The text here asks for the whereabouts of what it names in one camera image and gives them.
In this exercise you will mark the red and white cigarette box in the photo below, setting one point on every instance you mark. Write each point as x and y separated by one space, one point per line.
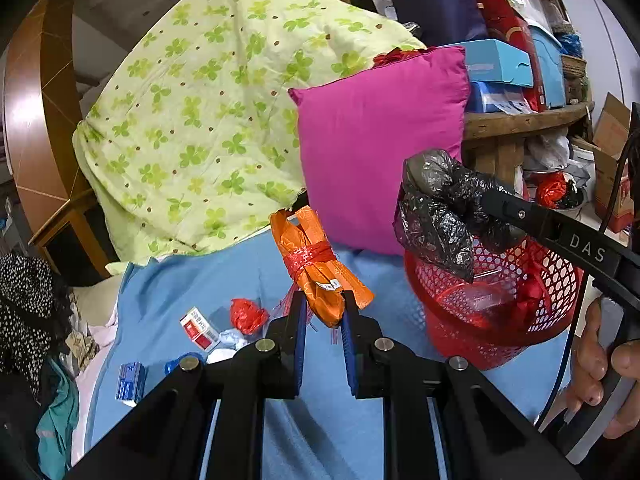
197 330

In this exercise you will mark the blue and white carton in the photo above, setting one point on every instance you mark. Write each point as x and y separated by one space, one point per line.
495 97

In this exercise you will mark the brown cardboard box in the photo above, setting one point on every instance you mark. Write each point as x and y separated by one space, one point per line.
612 125

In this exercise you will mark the black plastic bag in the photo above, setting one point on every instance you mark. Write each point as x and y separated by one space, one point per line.
435 210

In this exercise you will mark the round wooden table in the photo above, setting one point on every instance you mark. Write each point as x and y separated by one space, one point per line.
500 122

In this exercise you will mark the small woven basket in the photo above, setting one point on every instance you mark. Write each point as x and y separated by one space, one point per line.
574 67

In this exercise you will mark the red mesh plastic basket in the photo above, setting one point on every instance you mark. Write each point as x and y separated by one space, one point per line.
500 345

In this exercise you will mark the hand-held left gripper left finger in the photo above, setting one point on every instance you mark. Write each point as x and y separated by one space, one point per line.
300 345

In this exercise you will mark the metal bowl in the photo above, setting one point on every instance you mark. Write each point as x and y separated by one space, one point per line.
577 201

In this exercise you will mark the blue plastic bundle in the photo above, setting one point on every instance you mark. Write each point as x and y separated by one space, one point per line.
570 45

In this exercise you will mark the black white-dotted cloth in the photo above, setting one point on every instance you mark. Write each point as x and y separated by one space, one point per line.
25 310

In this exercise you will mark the red gift box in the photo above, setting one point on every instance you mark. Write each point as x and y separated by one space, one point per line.
510 30

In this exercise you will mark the white plastic bag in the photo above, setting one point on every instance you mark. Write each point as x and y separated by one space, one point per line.
547 152
227 340

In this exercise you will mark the clear plastic wrapper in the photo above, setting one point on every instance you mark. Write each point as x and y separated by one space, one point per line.
475 302

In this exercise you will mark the person's right hand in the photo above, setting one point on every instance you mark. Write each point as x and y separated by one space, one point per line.
590 350

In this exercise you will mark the small blue carton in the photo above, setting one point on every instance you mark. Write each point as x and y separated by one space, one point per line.
129 382

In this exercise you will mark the flat blue cardboard box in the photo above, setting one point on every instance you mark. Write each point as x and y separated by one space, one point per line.
495 60

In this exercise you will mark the pale pink sheet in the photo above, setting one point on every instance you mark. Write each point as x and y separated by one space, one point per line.
95 370

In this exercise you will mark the red plastic bag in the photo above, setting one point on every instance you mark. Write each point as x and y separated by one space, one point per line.
246 315
551 191
531 295

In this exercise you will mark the teal cloth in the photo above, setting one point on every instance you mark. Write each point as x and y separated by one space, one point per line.
57 425

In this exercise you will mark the curved wooden headboard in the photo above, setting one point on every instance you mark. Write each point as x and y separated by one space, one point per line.
45 110

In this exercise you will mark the small patterned cloth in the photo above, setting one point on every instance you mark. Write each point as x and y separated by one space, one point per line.
80 347

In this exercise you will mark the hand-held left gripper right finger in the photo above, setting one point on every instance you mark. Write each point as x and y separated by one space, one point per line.
348 347

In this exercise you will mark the light blue blanket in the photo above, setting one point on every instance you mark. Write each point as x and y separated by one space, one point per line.
200 285

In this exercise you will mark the magenta pillow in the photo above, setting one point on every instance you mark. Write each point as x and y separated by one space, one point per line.
375 150

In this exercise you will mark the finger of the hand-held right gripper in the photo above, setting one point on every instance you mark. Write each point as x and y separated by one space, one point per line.
520 215

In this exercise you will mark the orange packet with red tie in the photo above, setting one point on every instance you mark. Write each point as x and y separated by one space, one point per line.
310 240

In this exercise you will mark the cream pillow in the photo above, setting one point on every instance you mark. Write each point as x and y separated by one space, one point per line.
95 295

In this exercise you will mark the green clover print quilt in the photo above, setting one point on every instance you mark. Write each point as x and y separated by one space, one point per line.
200 110

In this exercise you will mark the red ruffled cloth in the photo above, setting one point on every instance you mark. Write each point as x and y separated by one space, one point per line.
397 56

